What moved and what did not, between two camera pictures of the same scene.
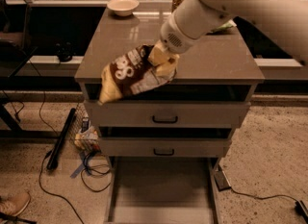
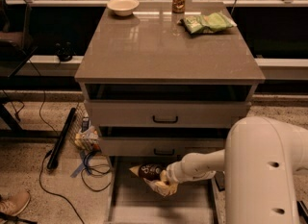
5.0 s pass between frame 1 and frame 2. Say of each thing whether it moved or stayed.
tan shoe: stayed
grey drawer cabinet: stayed
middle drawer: stayed
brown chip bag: moved
